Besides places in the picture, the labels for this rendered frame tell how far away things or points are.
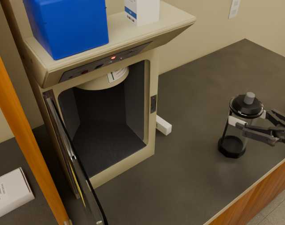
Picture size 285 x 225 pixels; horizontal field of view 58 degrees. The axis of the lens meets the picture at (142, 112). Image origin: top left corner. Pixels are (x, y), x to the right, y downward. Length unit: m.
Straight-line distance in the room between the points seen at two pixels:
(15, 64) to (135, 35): 0.63
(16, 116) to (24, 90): 0.61
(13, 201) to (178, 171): 0.55
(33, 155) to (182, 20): 0.40
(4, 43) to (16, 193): 0.49
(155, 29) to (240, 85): 0.94
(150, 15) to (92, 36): 0.14
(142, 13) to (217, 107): 0.79
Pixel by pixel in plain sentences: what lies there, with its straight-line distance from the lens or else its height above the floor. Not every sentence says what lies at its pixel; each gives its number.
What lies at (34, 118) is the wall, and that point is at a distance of 1.19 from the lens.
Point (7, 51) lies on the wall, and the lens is 1.01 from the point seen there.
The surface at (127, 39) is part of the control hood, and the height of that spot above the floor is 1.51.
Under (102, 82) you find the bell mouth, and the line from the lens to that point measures 0.67.
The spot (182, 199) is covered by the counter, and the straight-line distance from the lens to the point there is 0.91.
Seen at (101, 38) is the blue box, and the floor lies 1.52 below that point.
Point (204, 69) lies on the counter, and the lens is 1.46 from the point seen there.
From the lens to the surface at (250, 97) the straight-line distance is 0.88.
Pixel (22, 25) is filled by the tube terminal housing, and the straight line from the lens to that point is 0.52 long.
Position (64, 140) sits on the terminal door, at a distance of 0.47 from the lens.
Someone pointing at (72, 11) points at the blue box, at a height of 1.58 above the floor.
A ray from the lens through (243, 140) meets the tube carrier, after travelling 0.98.
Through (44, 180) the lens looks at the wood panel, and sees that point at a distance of 0.63.
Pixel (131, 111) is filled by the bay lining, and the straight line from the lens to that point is 0.92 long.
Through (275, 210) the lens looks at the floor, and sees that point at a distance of 2.14.
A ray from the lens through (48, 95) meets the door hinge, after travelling 0.60.
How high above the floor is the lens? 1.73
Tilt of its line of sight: 43 degrees down
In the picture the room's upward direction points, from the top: straight up
